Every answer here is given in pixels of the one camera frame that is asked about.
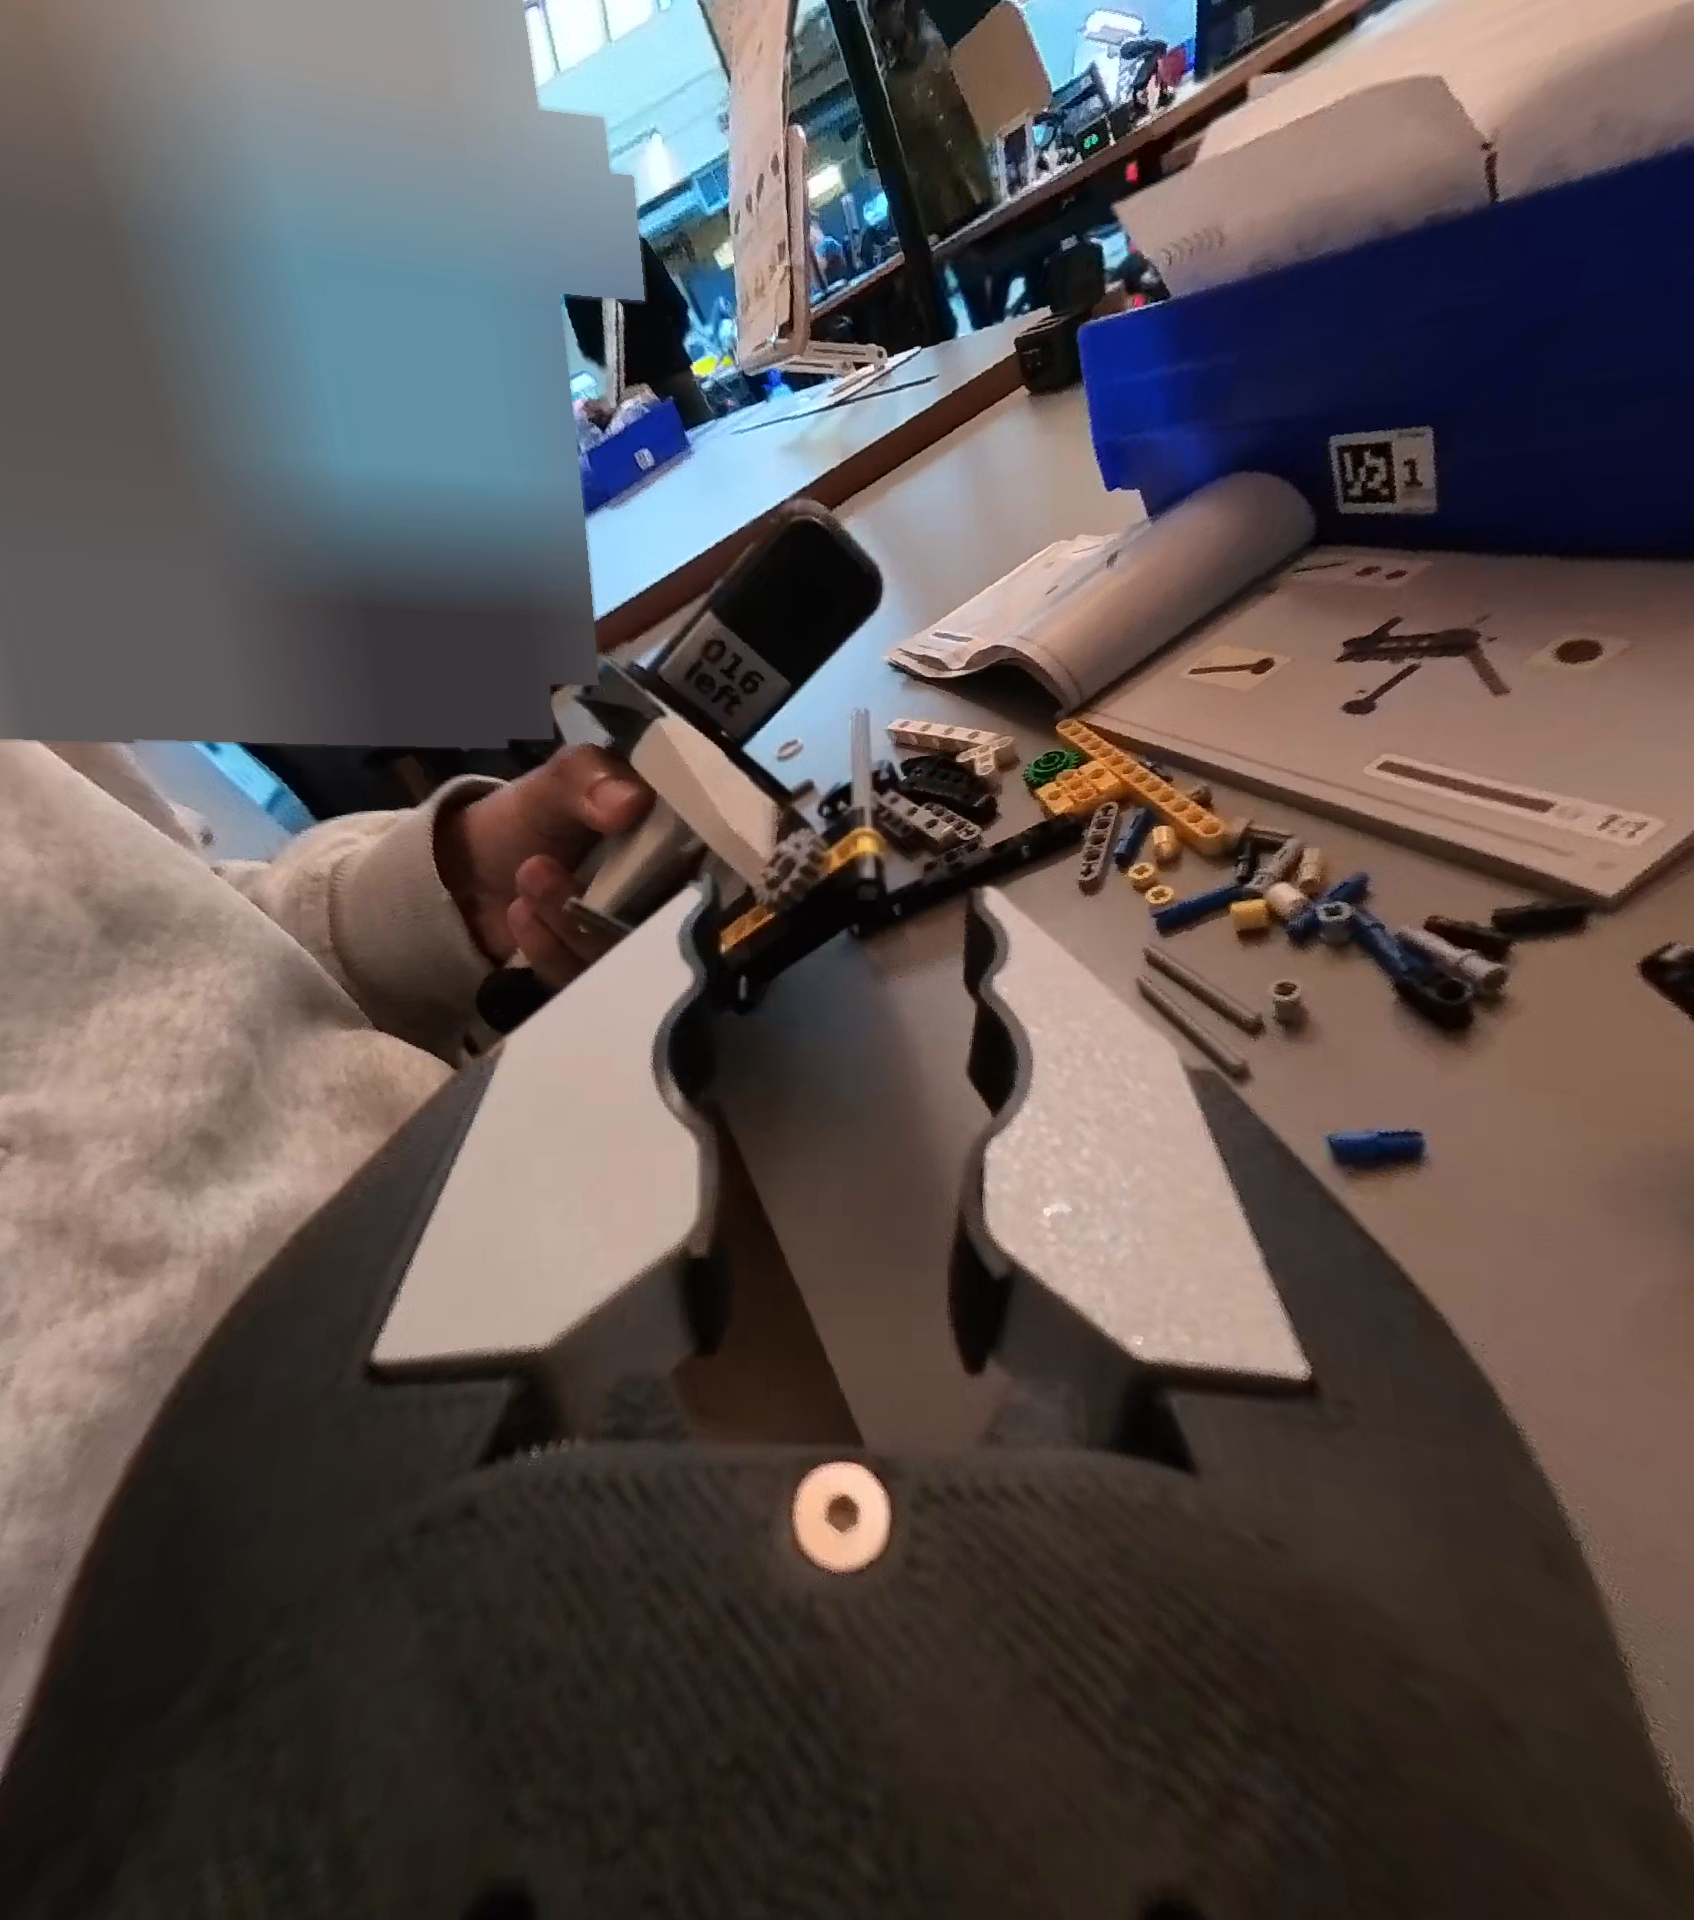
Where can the long white lego beam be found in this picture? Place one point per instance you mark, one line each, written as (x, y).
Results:
(944, 736)

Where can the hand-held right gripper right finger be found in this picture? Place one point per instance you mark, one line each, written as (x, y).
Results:
(1130, 1204)

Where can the small blue bin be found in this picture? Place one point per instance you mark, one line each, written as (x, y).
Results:
(631, 456)

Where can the black yellow lego assembly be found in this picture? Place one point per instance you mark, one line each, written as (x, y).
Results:
(791, 900)

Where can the black pillar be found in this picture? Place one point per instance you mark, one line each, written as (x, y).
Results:
(894, 151)

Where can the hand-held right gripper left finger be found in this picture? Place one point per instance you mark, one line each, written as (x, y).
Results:
(560, 1185)

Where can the white display stand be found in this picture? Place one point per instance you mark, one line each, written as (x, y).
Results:
(768, 199)

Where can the yellow lego block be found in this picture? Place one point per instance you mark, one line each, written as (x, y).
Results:
(1099, 803)

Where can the lego instruction booklet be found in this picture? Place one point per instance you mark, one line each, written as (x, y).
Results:
(1384, 706)

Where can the blue plastic bin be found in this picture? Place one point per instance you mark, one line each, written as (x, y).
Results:
(1541, 345)

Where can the thin grey lego liftarm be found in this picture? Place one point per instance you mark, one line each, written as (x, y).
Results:
(1099, 849)

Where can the person's left hand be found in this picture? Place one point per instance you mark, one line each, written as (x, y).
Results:
(550, 814)

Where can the person's left forearm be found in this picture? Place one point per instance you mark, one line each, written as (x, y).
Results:
(357, 900)

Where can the green lego gear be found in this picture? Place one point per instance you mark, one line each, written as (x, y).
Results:
(1049, 766)

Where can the white cardboard sheet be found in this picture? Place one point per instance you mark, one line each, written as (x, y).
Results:
(1312, 167)

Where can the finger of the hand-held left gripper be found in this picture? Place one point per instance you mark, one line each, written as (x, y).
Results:
(713, 793)

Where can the pile of small lego pins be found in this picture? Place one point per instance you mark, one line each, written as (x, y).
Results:
(1351, 926)

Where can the pile of grey black beams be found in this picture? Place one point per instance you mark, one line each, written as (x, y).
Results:
(939, 803)

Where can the long yellow lego beam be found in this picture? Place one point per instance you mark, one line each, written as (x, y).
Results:
(1162, 803)

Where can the grey lego axle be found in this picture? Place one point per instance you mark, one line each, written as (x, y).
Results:
(1192, 1028)
(1199, 988)

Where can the blue lego pin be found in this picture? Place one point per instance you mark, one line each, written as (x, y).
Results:
(1371, 1144)

